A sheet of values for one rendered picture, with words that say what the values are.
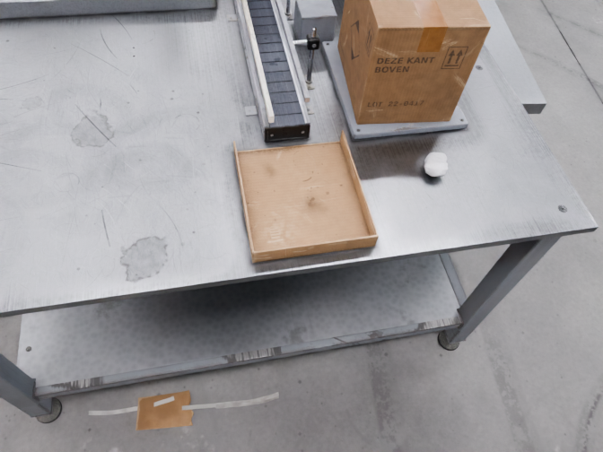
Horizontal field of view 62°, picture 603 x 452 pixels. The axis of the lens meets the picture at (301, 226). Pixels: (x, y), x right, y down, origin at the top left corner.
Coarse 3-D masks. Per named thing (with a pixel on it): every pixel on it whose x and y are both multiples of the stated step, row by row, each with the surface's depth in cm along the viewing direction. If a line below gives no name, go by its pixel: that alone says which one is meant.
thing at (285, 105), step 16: (240, 0) 148; (256, 0) 143; (256, 16) 138; (272, 16) 139; (256, 32) 134; (272, 32) 135; (272, 48) 131; (272, 64) 128; (272, 80) 124; (288, 80) 125; (272, 96) 121; (288, 96) 122; (288, 112) 118
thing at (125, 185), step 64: (0, 64) 128; (64, 64) 130; (128, 64) 131; (192, 64) 133; (320, 64) 137; (0, 128) 116; (64, 128) 117; (128, 128) 119; (192, 128) 120; (256, 128) 122; (320, 128) 123; (512, 128) 128; (0, 192) 106; (64, 192) 107; (128, 192) 108; (192, 192) 110; (384, 192) 114; (448, 192) 115; (512, 192) 116; (576, 192) 118; (0, 256) 98; (64, 256) 99; (128, 256) 100; (192, 256) 101; (320, 256) 103; (384, 256) 104
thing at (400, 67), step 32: (352, 0) 119; (384, 0) 105; (416, 0) 106; (448, 0) 107; (352, 32) 121; (384, 32) 101; (416, 32) 102; (448, 32) 103; (480, 32) 104; (352, 64) 123; (384, 64) 107; (416, 64) 108; (448, 64) 110; (352, 96) 125; (384, 96) 115; (416, 96) 116; (448, 96) 118
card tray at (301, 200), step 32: (256, 160) 116; (288, 160) 116; (320, 160) 117; (352, 160) 113; (256, 192) 110; (288, 192) 111; (320, 192) 112; (352, 192) 112; (256, 224) 106; (288, 224) 106; (320, 224) 107; (352, 224) 107; (256, 256) 99; (288, 256) 102
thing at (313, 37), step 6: (312, 30) 119; (306, 36) 121; (312, 36) 120; (318, 36) 121; (294, 42) 121; (300, 42) 121; (306, 42) 121; (312, 42) 120; (318, 42) 121; (312, 48) 122; (318, 48) 122; (312, 54) 124; (312, 60) 126
